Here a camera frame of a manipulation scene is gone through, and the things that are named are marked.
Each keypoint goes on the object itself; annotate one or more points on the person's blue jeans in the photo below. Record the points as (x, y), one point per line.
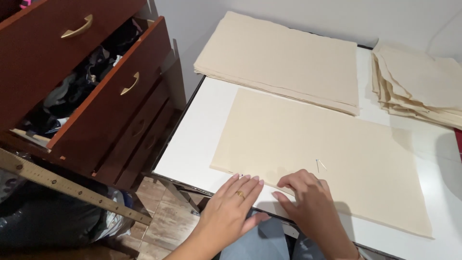
(260, 242)

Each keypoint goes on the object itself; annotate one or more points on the white plastic bag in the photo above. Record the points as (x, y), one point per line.
(113, 220)

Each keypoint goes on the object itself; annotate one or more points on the reddish brown drawer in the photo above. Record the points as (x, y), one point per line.
(108, 104)
(39, 54)

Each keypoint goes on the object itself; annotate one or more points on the reddish brown wooden dresser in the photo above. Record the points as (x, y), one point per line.
(119, 144)

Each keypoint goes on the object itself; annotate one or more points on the red object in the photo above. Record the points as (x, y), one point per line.
(459, 144)

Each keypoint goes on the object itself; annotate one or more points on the black plastic bag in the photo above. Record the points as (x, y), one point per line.
(47, 220)

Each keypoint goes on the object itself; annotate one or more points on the uneven pile of cream fabric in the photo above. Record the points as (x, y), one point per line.
(418, 83)

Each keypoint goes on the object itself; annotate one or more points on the wooden measuring stick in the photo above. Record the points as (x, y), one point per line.
(72, 187)

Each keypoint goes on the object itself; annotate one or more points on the person's left hand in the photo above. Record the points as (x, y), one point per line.
(225, 213)

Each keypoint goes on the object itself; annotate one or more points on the person's right hand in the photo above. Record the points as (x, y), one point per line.
(314, 206)

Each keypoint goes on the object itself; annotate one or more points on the metal table leg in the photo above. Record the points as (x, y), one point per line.
(180, 196)

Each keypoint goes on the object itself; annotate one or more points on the heap of dark clothes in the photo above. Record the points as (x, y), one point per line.
(83, 83)

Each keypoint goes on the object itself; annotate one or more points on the single cream fabric sheet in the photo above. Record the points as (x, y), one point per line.
(325, 137)

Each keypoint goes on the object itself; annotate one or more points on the large stack of cream fabric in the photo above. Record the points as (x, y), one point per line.
(285, 61)

